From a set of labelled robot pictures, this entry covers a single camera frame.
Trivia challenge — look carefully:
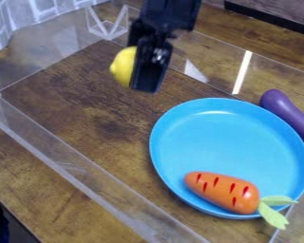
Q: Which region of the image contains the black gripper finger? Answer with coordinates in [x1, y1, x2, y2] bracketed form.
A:
[130, 39, 171, 93]

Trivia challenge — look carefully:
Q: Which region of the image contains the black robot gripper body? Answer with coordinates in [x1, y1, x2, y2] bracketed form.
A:
[127, 0, 201, 47]

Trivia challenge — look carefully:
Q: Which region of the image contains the yellow toy lemon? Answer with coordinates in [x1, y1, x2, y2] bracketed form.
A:
[110, 47, 137, 87]

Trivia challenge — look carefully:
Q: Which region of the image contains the blue plastic tray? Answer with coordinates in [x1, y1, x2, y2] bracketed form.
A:
[147, 97, 304, 220]

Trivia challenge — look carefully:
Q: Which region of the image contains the dark wooden furniture piece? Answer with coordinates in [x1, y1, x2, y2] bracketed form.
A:
[224, 0, 304, 34]

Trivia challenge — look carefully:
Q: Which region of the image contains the purple toy eggplant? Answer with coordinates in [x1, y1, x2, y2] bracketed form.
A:
[260, 89, 304, 140]

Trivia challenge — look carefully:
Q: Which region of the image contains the white patterned curtain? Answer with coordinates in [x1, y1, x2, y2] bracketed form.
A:
[0, 0, 109, 51]

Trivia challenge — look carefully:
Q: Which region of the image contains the orange toy carrot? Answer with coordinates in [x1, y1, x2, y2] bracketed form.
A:
[184, 171, 296, 230]

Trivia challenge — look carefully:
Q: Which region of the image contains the clear acrylic back wall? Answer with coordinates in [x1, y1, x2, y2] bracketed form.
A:
[82, 6, 304, 112]

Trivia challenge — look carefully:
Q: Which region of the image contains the clear acrylic wall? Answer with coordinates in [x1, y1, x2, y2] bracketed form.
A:
[0, 9, 90, 91]
[82, 6, 304, 112]
[0, 96, 209, 243]

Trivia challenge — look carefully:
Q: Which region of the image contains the clear acrylic left wall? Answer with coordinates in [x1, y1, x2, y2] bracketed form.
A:
[0, 9, 90, 91]

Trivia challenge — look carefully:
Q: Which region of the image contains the clear acrylic front wall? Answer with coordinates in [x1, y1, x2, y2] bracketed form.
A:
[0, 96, 209, 243]

